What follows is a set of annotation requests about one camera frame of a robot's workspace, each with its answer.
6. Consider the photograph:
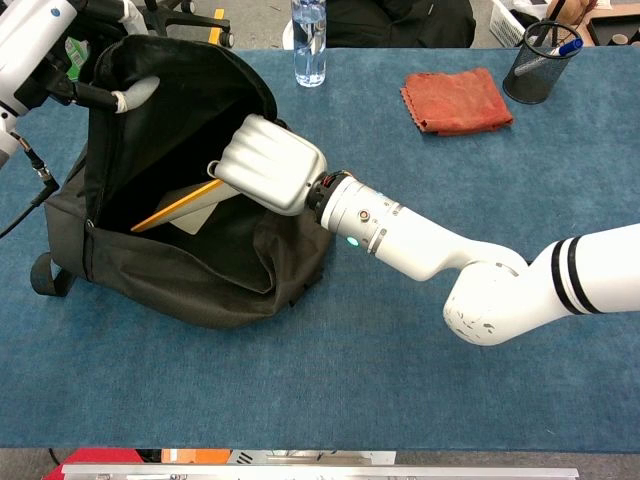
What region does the white plastic basket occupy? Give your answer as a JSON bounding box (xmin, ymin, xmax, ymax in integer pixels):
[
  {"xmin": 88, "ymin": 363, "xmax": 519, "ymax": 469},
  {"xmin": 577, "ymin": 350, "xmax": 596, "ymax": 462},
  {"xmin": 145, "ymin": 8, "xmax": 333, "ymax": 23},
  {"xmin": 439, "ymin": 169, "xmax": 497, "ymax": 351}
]
[{"xmin": 488, "ymin": 0, "xmax": 532, "ymax": 49}]

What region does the black mesh pen holder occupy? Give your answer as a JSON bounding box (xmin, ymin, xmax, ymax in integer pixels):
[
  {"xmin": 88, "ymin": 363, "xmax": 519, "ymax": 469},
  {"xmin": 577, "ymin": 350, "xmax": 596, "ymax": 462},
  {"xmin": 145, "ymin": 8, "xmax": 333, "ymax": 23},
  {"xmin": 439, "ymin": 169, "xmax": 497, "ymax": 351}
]
[{"xmin": 502, "ymin": 19, "xmax": 584, "ymax": 105}]

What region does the red box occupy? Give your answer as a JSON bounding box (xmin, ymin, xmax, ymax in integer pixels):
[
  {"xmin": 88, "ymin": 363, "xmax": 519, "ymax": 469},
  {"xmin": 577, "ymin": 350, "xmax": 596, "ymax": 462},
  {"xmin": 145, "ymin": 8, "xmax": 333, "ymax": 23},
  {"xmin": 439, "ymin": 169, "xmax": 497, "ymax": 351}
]
[{"xmin": 47, "ymin": 448, "xmax": 164, "ymax": 480}]

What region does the brown plush toy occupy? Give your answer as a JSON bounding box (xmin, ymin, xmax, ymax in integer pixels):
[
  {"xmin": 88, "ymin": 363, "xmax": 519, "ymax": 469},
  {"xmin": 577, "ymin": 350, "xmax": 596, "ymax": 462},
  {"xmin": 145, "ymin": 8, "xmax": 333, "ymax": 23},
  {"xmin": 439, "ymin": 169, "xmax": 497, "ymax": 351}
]
[{"xmin": 544, "ymin": 0, "xmax": 592, "ymax": 26}]

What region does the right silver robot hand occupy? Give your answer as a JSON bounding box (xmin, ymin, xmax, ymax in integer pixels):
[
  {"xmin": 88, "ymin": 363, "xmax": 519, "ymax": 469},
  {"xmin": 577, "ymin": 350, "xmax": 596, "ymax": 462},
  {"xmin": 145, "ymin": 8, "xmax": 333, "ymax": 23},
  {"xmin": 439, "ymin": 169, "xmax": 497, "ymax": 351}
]
[{"xmin": 207, "ymin": 113, "xmax": 329, "ymax": 217}]

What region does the person in black clothes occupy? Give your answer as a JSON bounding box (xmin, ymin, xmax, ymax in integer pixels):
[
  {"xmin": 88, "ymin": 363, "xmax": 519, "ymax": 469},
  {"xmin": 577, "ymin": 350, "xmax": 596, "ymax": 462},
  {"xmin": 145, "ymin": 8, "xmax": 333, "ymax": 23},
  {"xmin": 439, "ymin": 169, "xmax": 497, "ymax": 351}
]
[{"xmin": 324, "ymin": 0, "xmax": 477, "ymax": 50}]

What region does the blue capped marker pen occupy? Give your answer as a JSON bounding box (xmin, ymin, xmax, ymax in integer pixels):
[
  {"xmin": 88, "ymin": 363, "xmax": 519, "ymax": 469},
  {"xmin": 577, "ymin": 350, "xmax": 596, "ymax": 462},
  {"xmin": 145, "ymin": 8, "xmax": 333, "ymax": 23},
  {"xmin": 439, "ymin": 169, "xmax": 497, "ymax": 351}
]
[{"xmin": 514, "ymin": 39, "xmax": 584, "ymax": 77}]

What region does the clear plastic water bottle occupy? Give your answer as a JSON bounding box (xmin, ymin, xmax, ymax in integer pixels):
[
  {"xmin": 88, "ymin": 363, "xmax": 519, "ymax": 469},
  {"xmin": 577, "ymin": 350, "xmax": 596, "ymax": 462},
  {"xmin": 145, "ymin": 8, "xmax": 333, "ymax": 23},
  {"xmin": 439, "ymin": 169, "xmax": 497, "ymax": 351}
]
[{"xmin": 291, "ymin": 0, "xmax": 328, "ymax": 88}]

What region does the white yellow Lexicon book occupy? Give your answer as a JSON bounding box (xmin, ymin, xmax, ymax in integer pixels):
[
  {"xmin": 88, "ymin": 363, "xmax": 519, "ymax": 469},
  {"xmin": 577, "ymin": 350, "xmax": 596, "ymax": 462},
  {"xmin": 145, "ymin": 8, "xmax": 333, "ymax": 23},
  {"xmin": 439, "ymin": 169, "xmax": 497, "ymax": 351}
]
[{"xmin": 130, "ymin": 178, "xmax": 240, "ymax": 236}]

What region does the black office chair base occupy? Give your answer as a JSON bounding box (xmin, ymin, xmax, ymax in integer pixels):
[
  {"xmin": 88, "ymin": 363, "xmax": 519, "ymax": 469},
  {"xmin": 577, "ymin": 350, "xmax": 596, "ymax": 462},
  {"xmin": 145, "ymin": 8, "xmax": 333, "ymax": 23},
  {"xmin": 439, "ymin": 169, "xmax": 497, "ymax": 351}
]
[{"xmin": 142, "ymin": 0, "xmax": 235, "ymax": 50}]

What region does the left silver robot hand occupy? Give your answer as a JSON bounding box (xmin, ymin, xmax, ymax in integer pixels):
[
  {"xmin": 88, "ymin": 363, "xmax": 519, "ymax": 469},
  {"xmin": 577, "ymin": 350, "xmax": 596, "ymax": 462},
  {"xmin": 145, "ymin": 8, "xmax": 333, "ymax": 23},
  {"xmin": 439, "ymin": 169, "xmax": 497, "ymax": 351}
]
[{"xmin": 0, "ymin": 0, "xmax": 161, "ymax": 119}]

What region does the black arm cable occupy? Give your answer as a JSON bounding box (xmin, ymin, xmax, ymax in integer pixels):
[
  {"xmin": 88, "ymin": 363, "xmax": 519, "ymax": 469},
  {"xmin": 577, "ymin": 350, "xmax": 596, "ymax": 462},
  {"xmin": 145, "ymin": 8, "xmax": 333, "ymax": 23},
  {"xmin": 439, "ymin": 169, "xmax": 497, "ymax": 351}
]
[{"xmin": 0, "ymin": 130, "xmax": 61, "ymax": 239}]

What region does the orange folded cloth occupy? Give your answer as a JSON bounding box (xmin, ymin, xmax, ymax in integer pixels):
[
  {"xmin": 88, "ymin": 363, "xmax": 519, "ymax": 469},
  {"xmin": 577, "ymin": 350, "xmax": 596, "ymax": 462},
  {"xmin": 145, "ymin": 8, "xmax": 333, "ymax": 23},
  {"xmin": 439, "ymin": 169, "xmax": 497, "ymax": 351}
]
[{"xmin": 399, "ymin": 67, "xmax": 515, "ymax": 137}]

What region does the blue felt table mat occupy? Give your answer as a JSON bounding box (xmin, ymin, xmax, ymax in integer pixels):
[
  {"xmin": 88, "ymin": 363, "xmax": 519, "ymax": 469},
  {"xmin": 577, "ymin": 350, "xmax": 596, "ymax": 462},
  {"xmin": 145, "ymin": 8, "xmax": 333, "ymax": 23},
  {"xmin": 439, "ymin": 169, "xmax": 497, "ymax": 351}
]
[{"xmin": 0, "ymin": 47, "xmax": 640, "ymax": 451}]

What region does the black fabric backpack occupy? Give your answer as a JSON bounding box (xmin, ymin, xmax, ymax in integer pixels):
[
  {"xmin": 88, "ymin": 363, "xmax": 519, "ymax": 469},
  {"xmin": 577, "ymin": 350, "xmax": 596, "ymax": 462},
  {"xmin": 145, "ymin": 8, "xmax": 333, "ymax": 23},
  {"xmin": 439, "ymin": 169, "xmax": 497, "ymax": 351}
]
[{"xmin": 30, "ymin": 33, "xmax": 335, "ymax": 330}]

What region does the wooden tray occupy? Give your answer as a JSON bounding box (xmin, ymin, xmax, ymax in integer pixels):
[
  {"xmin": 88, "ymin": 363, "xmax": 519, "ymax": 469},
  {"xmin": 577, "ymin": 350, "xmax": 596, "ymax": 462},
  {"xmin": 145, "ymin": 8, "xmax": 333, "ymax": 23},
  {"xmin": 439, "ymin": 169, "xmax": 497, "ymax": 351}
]
[{"xmin": 583, "ymin": 8, "xmax": 640, "ymax": 49}]

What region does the aluminium profile rail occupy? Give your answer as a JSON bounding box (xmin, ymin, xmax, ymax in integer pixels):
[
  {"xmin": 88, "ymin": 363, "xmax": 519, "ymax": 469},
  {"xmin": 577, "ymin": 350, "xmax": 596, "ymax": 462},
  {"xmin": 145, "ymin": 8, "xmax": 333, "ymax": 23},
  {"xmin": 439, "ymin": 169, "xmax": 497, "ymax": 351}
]
[{"xmin": 60, "ymin": 463, "xmax": 581, "ymax": 480}]

